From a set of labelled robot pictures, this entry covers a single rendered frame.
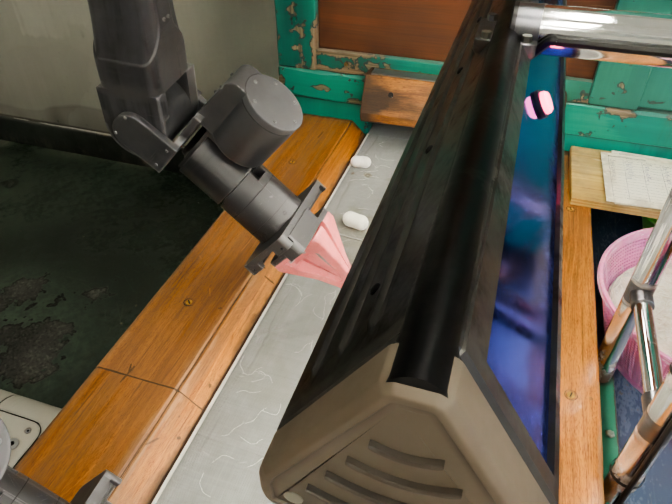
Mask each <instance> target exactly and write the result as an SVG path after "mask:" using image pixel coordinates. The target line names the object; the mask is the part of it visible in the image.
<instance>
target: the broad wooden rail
mask: <svg viewBox="0 0 672 504"><path fill-rule="evenodd" d="M365 137H366V136H365V134H364V133H363V132H362V131H361V129H360V128H359V127H358V126H357V125H356V124H355V123H354V122H353V121H352V120H346V119H339V118H332V117H326V116H319V115H312V114H305V113H303V121H302V124H301V126H300V127H299V128H298V129H297V130H296V131H295V132H294V133H293V134H292V135H291V136H290V137H289V138H288V139H287V140H286V141H285V142H284V143H283V144H282V145H281V146H280V147H279V148H278V149H277V150H276V151H275V152H274V153H273V154H272V155H271V156H270V157H269V158H268V159H267V160H266V161H265V162H264V163H263V164H262V165H264V166H265V167H266V168H267V169H268V170H269V171H270V172H271V173H272V174H273V175H274V176H275V177H276V178H278V179H279V180H280V181H281V182H282V183H283V184H284V185H285V186H286V187H287V188H288V189H289V190H291V191H292V192H293V193H294V194H295V195H296V196H298V195H299V194H300V193H301V192H303V191H304V190H305V189H306V188H307V187H308V186H310V185H311V184H312V183H313V182H314V181H315V180H318V181H320V182H321V183H322V184H323V185H324V186H325V187H326V190H325V191H324V192H322V193H321V194H320V196H319V197H318V199H317V201H316V202H315V204H314V206H313V207H312V209H311V212H312V213H313V214H315V213H316V212H318V211H319V210H320V209H321V208H323V207H325V205H326V204H327V202H328V200H329V198H330V197H331V195H332V193H333V192H334V190H335V188H336V186H337V185H338V183H339V181H340V180H341V178H342V176H343V174H344V173H345V171H346V169H347V168H348V166H349V164H350V162H351V158H352V157H353V156H355V154H356V152H357V150H358V149H359V147H360V145H361V144H362V142H363V140H364V138H365ZM259 243H260V241H259V240H258V239H257V238H255V237H254V236H253V235H252V234H251V233H250V232H249V231H248V230H246V229H245V228H244V227H243V226H242V225H241V224H240V223H238V222H237V221H236V220H235V219H234V218H233V217H232V216H230V215H229V214H228V213H227V212H226V211H225V210H224V211H223V212H222V213H221V214H220V216H219V217H218V218H217V219H216V221H215V222H214V223H213V224H212V226H211V227H210V228H209V229H208V230H207V232H206V233H205V234H204V235H203V237H202V238H201V239H200V240H199V241H198V243H197V244H196V245H195V246H194V248H193V249H192V250H191V251H190V253H189V254H188V255H187V256H186V257H185V259H184V260H183V261H182V262H181V264H180V265H179V266H178V267H177V268H176V270H175V271H174V272H173V273H172V275H171V276H170V277H169V278H168V280H167V281H166V282H165V283H164V284H163V286H162V287H161V288H160V289H159V291H158V292H157V293H156V294H155V295H154V297H153V298H152V299H151V300H150V302H149V303H148V304H147V305H146V307H145V308H144V309H143V310H142V311H141V313H140V314H139V315H138V316H137V318H136V319H135V320H134V321H133V322H132V324H131V325H130V326H129V327H128V329H127V330H126V331H125V332H124V334H123V335H122V336H121V337H120V338H119V340H118V341H117V342H116V343H115V345H114V346H113V347H112V348H111V349H110V351H109V352H108V353H107V354H106V356H105V357H104V358H103V359H102V361H101V362H100V363H99V364H98V365H97V367H96V368H95V369H94V370H93V372H92V373H91V374H90V375H89V376H88V378H87V379H86V380H85V381H84V383H83V384H82V385H81V386H80V388H79V389H78V390H77V391H76V392H75V394H74V395H73V396H72V397H71V399H70V400H69V401H68V402H67V404H66V405H65V406H64V407H63V408H62V410H61V411H60V412H59V413H58V415H57V416H56V417H55V418H54V419H53V421H52V422H51V423H50V424H49V426H48V427H47V428H46V429H45V431H44V432H43V433H42V434H41V435H40V437H39V438H38V439H37V440H36V442H35V443H34V444H33V445H32V446H31V448H30V449H29V450H28V451H27V453H26V454H25V455H24V456H23V458H22V459H21V460H20V461H19V462H18V464H17V465H16V466H15V467H14V469H15V470H17V471H19V472H21V473H22V474H24V475H25V476H27V477H29V478H30V479H32V480H34V481H35V482H37V483H39V484H40V485H42V486H43V487H45V488H47V489H48V490H50V491H52V492H53V493H55V494H56V495H58V496H60V497H61V498H63V499H65V500H66V501H68V502H71V500H72V499H73V498H74V496H75V495H76V493H77V492H78V490H79V489H80V488H81V487H82V486H83V485H85V484H86V483H87V482H89V481H90V480H92V479H93V478H94V477H96V476H97V475H99V474H100V473H102V472H103V471H104V470H106V469H107V470H109V471H110V472H112V473H113V474H115V475H116V476H118V477H119V478H121V479H122V482H121V484H120V485H119V486H117V487H116V488H114V490H113V492H112V493H111V495H110V496H109V498H108V499H107V500H108V501H109V502H111V503H112V504H152V502H153V500H154V498H155V497H156V495H157V493H158V492H159V490H160V488H161V486H162V485H163V483H164V481H165V480H166V478H167V476H168V474H169V473H170V471H171V469H172V468H173V466H174V464H175V462H176V461H177V459H178V457H179V456H180V454H181V452H182V450H183V449H184V447H185V445H186V444H187V442H188V440H189V438H190V437H191V435H192V433H193V432H194V430H195V428H196V426H197V425H198V423H199V421H200V420H201V418H202V416H203V414H204V413H205V411H206V409H207V408H208V406H209V404H210V402H211V401H212V399H213V397H214V396H215V394H216V392H217V390H218V389H219V387H220V385H221V384H222V382H223V380H224V378H225V377H226V375H227V373H228V372H229V370H230V368H231V366H232V365H233V363H234V361H235V360H236V358H237V356H238V354H239V353H240V351H241V349H242V348H243V346H244V344H245V342H246V341H247V339H248V337H249V336H250V334H251V332H252V330H253V329H254V327H255V325H256V324H257V322H258V320H259V318H260V317H261V315H262V313H263V312H264V310H265V308H266V306H267V305H268V303H269V301H270V300H271V298H272V296H273V294H274V293H275V291H276V289H277V288H278V286H279V284H280V282H281V281H282V279H283V277H284V276H285V274H286V273H283V272H279V271H278V270H277V269H276V268H275V267H274V266H273V265H271V264H270V262H271V260H272V259H273V257H274V255H275V253H274V252H271V254H270V255H269V257H268V258H267V260H266V261H265V263H264V265H265V267H264V269H262V270H261V271H260V272H259V273H257V274H256V275H253V274H252V273H251V272H249V271H248V270H247V269H246V268H245V267H244V265H245V263H246V262H247V260H248V259H249V258H250V256H251V255H252V253H253V252H254V250H255V249H256V247H257V246H258V244H259Z"/></svg>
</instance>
